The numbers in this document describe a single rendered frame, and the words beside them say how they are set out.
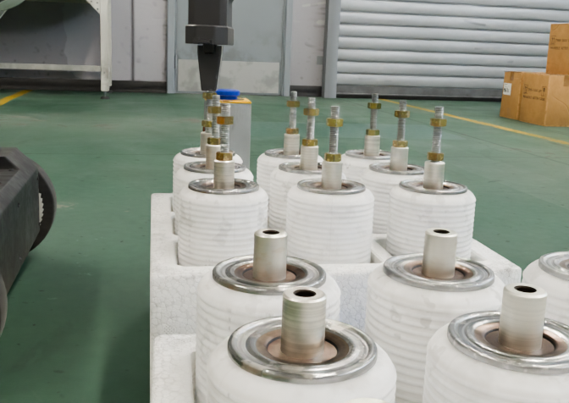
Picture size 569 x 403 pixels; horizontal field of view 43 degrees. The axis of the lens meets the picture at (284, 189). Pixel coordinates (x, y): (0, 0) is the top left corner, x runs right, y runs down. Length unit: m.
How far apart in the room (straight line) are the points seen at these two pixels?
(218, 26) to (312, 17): 5.10
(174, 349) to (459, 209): 0.37
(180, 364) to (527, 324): 0.24
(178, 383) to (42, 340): 0.56
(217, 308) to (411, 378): 0.14
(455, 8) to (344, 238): 5.66
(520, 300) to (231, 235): 0.40
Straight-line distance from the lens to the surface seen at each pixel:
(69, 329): 1.07
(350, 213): 0.75
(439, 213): 0.78
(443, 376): 0.39
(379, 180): 0.89
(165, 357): 0.53
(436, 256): 0.50
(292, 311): 0.35
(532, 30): 6.68
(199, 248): 0.74
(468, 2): 6.42
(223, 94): 1.14
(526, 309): 0.39
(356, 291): 0.74
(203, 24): 0.93
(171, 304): 0.72
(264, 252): 0.46
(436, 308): 0.47
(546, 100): 4.47
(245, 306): 0.44
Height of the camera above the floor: 0.40
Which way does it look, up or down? 11 degrees down
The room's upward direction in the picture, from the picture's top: 2 degrees clockwise
